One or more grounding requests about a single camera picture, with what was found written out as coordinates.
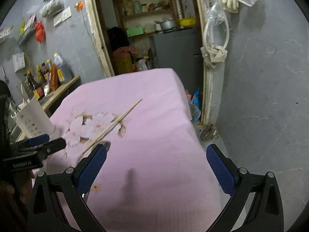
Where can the pink floral tablecloth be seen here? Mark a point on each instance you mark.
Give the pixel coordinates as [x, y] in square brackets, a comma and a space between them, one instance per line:
[149, 130]

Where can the white wall paper box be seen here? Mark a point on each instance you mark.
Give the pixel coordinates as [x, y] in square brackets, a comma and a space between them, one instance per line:
[18, 62]

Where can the yellow cap sauce bottle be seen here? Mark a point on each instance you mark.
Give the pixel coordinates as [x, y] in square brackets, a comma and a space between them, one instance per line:
[40, 73]

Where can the pink cloth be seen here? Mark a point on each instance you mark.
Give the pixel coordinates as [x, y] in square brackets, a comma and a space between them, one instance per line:
[124, 50]

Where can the metal pot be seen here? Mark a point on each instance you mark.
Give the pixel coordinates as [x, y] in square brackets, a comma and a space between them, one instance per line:
[167, 25]

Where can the person's left hand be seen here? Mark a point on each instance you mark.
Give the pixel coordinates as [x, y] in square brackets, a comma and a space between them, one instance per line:
[26, 186]

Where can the dark red cap bottle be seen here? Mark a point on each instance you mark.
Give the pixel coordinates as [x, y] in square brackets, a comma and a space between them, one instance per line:
[45, 70]

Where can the beige rag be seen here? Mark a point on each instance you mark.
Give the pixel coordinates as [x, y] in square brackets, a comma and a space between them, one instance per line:
[214, 55]

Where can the orange sauce pouch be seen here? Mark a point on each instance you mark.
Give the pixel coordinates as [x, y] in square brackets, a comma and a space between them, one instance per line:
[53, 78]

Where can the black bag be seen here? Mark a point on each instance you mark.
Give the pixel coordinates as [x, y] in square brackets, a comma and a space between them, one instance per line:
[118, 38]

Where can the yellow bowl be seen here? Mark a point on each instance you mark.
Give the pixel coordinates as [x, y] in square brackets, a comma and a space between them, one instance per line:
[187, 22]

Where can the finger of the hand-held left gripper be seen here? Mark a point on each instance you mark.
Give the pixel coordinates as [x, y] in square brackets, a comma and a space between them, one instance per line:
[38, 139]
[54, 146]

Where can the large cooking oil jug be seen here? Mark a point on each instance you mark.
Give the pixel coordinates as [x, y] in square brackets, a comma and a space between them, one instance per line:
[62, 69]

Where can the clear plastic jug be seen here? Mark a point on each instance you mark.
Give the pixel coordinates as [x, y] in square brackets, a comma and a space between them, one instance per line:
[142, 65]

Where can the wooden shelf unit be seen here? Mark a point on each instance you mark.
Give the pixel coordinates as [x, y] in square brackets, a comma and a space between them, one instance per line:
[149, 14]

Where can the grey refrigerator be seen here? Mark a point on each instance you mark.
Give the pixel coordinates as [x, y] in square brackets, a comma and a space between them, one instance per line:
[178, 58]

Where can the red plastic bag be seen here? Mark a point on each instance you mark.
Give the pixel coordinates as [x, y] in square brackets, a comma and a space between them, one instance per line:
[40, 32]

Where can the pale green jar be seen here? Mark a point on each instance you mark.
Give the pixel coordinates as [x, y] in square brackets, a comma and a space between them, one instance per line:
[137, 7]

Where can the wooden counter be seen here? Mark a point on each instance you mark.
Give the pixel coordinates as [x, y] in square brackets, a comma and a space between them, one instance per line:
[62, 89]

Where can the blue packet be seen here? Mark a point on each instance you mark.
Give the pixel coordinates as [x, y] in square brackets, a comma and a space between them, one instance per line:
[196, 98]

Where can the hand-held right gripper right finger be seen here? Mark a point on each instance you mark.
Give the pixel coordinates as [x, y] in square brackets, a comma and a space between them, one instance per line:
[219, 169]

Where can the clear plastic container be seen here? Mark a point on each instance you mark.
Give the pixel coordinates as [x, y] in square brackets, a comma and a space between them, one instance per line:
[149, 28]

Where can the yellow packet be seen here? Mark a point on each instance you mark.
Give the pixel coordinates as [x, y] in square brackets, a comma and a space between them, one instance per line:
[22, 27]

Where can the white wall socket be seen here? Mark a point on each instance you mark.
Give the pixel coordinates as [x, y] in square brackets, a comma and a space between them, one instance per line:
[58, 20]
[66, 13]

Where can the metal wall rack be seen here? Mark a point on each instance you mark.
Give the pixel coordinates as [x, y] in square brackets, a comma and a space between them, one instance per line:
[26, 37]

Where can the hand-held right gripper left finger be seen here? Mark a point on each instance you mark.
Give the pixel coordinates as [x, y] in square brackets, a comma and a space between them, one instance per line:
[93, 166]

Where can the clear plastic bag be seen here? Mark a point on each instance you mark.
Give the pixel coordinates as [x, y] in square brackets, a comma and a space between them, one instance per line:
[214, 13]

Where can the grey hanging plastic bag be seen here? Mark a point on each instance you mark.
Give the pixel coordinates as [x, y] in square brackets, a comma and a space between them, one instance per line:
[52, 7]

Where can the yellow bin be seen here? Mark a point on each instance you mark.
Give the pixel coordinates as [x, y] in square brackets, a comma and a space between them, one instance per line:
[123, 64]

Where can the green box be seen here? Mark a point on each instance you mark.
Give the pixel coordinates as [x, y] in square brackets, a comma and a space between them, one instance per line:
[135, 31]

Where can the pink packet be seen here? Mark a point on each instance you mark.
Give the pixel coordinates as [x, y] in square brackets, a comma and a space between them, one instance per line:
[30, 21]

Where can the worn white door frame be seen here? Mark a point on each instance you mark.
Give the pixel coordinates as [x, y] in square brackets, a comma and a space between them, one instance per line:
[101, 48]

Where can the dark soy sauce bottle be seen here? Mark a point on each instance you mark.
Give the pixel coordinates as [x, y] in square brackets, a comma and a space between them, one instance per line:
[32, 85]

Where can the white utensil holder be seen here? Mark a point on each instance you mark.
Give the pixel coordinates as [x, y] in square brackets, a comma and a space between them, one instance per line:
[33, 118]

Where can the orange plug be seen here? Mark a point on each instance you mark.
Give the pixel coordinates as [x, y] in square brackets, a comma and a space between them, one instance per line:
[79, 5]

